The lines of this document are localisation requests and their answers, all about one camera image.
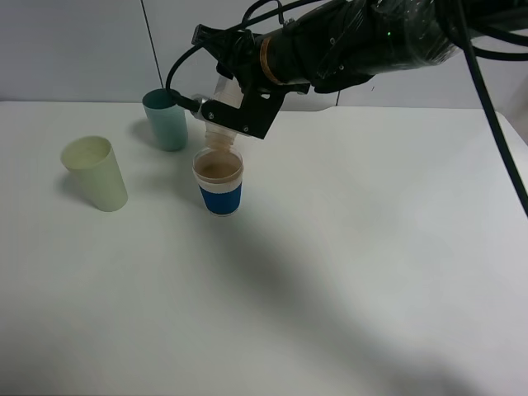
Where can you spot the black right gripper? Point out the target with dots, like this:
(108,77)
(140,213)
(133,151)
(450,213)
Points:
(234,51)

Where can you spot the blue-sleeved clear cup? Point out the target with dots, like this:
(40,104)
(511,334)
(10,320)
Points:
(219,175)

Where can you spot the teal green plastic cup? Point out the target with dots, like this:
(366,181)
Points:
(167,120)

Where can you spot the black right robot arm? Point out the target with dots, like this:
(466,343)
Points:
(343,44)

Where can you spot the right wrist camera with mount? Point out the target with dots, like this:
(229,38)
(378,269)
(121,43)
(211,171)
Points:
(251,114)

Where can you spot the light green plastic cup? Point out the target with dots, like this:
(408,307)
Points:
(92,163)

